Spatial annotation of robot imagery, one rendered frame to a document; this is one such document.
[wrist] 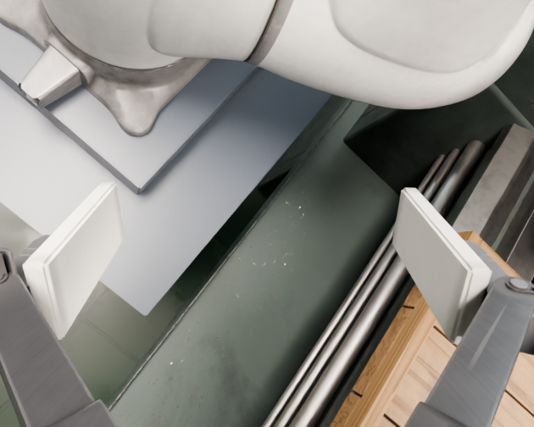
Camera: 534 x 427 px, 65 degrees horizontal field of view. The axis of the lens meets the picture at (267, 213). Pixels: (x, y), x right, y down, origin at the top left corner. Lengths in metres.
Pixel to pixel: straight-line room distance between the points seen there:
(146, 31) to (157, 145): 0.14
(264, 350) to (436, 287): 0.60
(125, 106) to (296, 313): 0.48
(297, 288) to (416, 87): 0.48
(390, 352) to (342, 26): 0.29
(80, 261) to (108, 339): 1.09
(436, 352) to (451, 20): 0.31
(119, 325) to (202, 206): 0.79
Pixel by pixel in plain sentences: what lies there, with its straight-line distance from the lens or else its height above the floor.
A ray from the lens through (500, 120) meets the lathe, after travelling 0.64.
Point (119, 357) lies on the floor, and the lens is 1.26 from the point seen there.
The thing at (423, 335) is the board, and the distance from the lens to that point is 0.44.
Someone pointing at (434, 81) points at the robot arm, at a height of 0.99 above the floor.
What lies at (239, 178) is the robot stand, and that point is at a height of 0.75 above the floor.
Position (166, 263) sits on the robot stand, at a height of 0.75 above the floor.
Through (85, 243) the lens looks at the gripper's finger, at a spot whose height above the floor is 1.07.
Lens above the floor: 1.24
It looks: 70 degrees down
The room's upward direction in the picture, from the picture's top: 72 degrees clockwise
